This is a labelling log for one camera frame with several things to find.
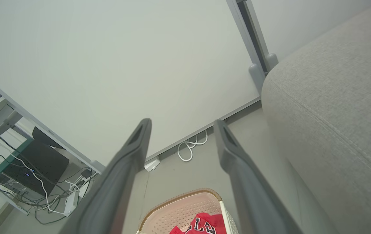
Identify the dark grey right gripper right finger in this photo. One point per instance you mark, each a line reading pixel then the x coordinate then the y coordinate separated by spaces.
pixel 250 188

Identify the long white power strip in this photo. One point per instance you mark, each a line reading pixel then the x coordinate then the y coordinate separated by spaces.
pixel 71 203

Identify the white grey desk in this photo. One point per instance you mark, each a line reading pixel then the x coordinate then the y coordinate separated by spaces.
pixel 0 118

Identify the beige perforated laundry basket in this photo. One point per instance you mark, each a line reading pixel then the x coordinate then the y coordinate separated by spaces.
pixel 178 214

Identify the grey fabric sofa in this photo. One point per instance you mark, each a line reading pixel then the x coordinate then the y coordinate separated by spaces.
pixel 335 130

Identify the black power adapter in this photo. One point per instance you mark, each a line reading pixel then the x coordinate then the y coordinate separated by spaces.
pixel 86 173

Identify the grey partition foot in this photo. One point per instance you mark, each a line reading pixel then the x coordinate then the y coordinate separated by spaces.
pixel 272 61
pixel 257 76

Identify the red basketball jersey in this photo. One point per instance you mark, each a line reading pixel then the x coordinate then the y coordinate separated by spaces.
pixel 205 224

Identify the large white partition panel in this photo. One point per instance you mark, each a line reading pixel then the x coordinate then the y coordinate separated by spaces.
pixel 107 65

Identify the green shelf bar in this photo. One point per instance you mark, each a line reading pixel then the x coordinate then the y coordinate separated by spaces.
pixel 6 161

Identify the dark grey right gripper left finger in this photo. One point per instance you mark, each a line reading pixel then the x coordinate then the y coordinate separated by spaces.
pixel 113 182

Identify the narrow white partition panel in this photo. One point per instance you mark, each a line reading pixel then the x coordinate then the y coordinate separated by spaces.
pixel 302 22

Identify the black computer tower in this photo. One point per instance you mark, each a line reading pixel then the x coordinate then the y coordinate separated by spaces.
pixel 42 162

